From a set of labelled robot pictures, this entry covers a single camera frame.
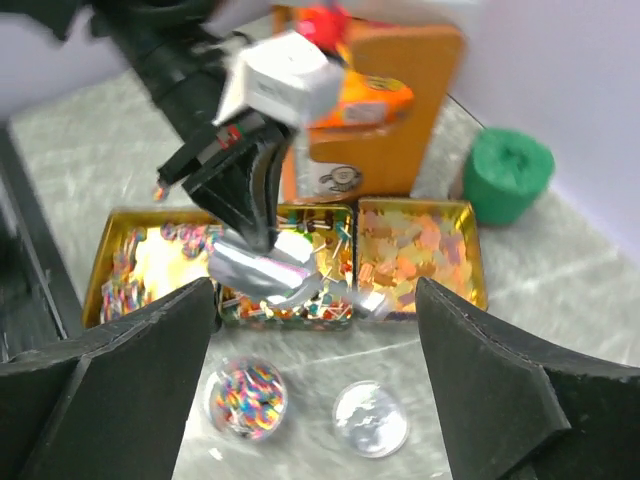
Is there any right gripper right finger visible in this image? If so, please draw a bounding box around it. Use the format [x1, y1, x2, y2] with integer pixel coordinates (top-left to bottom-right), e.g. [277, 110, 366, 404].
[416, 278, 639, 480]

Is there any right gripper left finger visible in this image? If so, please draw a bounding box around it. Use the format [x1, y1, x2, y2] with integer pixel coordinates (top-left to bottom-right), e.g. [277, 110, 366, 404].
[1, 278, 215, 479]

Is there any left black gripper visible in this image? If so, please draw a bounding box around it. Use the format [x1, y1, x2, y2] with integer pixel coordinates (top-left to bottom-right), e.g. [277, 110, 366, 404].
[157, 74, 296, 253]

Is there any tin of round lollipops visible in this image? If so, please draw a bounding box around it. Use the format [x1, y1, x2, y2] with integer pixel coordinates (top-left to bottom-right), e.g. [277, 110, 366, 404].
[210, 203, 354, 331]

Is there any metal candy scoop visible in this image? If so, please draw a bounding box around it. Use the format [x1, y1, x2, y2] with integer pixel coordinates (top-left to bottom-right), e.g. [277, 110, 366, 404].
[208, 230, 391, 320]

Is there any tin of pastel candies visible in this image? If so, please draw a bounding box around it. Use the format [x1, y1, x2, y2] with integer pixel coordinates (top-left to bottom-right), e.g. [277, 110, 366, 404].
[354, 197, 488, 321]

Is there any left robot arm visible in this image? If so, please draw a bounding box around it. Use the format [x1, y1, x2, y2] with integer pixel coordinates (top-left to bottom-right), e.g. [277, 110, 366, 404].
[1, 1, 294, 254]

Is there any fallen swirl lollipop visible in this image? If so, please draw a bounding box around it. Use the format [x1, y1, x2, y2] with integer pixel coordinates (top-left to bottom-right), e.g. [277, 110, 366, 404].
[152, 184, 170, 202]

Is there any tin of swirl lollipops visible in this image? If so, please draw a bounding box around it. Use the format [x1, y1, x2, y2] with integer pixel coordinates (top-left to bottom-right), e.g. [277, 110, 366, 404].
[82, 209, 222, 328]

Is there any clear plastic cup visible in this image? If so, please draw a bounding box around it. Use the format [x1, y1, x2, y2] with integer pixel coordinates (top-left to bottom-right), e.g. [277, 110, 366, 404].
[202, 356, 288, 442]

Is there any orange wooden shelf rack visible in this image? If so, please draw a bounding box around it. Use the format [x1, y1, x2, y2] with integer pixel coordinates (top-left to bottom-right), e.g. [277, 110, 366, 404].
[282, 1, 466, 203]

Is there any orange snack box right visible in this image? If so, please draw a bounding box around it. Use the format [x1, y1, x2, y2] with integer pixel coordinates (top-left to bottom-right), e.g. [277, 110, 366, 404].
[310, 68, 414, 130]

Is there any clear round lid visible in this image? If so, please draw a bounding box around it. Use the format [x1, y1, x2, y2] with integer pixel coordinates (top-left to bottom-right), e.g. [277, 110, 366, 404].
[332, 380, 409, 459]

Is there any green covered jar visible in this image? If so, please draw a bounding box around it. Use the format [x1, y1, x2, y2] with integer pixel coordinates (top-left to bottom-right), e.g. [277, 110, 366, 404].
[462, 127, 555, 227]

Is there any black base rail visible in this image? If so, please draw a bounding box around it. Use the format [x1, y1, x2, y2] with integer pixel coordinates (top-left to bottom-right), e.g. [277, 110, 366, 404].
[1, 123, 83, 361]

